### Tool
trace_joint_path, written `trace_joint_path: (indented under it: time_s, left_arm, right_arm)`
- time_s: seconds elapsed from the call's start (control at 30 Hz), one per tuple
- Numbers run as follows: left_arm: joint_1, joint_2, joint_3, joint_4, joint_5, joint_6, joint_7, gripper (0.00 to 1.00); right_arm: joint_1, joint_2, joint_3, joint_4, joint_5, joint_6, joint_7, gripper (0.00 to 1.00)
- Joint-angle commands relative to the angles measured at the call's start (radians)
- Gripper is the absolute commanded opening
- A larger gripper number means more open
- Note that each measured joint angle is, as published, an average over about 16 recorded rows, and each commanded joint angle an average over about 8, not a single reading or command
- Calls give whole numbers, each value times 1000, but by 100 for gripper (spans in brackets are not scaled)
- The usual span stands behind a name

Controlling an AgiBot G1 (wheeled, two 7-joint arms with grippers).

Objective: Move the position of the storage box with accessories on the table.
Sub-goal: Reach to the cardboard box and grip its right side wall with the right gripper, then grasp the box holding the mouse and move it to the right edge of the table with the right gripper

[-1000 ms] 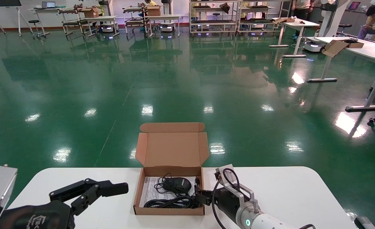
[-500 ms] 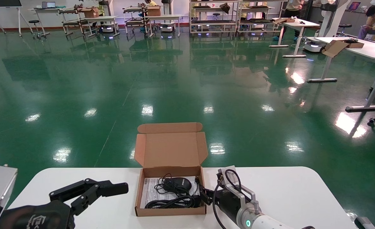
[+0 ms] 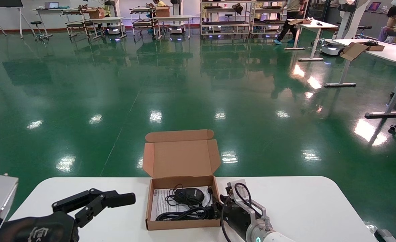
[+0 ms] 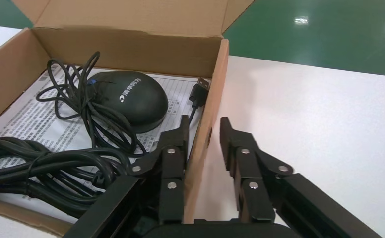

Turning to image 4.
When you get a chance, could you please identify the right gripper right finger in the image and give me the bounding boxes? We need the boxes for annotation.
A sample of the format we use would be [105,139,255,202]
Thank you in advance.
[219,117,382,238]

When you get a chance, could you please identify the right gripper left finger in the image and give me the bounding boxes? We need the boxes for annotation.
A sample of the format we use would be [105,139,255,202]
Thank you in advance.
[63,115,190,238]

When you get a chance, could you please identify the cardboard storage box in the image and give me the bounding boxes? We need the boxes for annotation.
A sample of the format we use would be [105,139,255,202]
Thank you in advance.
[0,0,256,237]

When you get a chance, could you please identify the thin mouse cable with plug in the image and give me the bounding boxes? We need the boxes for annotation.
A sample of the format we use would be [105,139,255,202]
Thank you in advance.
[35,51,211,157]

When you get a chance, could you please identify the thick black power cable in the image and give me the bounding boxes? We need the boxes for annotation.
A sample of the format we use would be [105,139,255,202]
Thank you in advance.
[0,137,131,220]

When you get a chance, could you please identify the black wired computer mouse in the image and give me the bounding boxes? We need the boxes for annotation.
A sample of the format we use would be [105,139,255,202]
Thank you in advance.
[0,64,210,225]

